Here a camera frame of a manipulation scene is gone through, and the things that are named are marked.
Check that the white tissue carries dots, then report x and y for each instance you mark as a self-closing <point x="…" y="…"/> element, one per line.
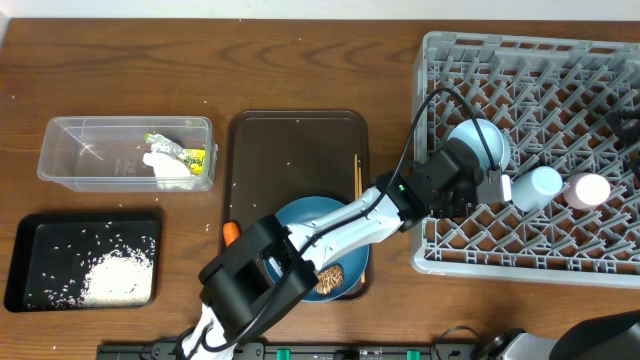
<point x="171" y="174"/>

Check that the white rice grains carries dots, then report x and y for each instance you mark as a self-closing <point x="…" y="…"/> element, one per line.
<point x="90" y="265"/>

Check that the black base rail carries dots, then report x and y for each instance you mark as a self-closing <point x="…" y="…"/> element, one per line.
<point x="258" y="351"/>

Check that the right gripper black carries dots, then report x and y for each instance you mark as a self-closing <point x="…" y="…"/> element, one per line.
<point x="631" y="136"/>

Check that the brown mushroom piece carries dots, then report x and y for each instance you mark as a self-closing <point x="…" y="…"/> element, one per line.
<point x="329" y="279"/>

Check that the orange carrot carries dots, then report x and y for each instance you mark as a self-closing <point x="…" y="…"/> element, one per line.
<point x="230" y="232"/>

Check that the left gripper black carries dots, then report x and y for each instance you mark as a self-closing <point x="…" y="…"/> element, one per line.
<point x="463" y="201"/>

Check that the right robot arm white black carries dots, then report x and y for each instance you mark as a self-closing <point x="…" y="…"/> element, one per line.
<point x="610" y="337"/>

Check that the dark blue plate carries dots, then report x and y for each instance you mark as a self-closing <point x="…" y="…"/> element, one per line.
<point x="353" y="264"/>

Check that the black plastic tray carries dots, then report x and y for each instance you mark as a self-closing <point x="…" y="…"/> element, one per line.
<point x="24" y="244"/>

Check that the yellow silver snack wrapper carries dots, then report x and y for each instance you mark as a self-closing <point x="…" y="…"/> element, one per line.
<point x="192" y="158"/>

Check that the wooden chopstick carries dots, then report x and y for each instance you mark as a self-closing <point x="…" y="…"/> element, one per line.
<point x="356" y="164"/>
<point x="359" y="183"/>

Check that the dark brown serving tray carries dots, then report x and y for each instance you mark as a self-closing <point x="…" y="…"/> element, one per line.
<point x="277" y="156"/>

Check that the light blue plastic cup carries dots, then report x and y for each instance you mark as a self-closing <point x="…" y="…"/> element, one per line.
<point x="536" y="188"/>

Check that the grey dishwasher rack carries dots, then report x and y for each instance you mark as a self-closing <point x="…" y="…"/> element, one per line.
<point x="550" y="98"/>

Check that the light blue small bowl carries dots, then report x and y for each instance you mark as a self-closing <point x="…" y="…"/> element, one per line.
<point x="496" y="141"/>

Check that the pink plastic cup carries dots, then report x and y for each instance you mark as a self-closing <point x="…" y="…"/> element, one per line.
<point x="586" y="191"/>

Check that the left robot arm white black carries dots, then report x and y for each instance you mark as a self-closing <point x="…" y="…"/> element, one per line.
<point x="271" y="267"/>

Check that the clear plastic bin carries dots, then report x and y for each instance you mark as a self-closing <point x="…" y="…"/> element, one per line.
<point x="105" y="153"/>

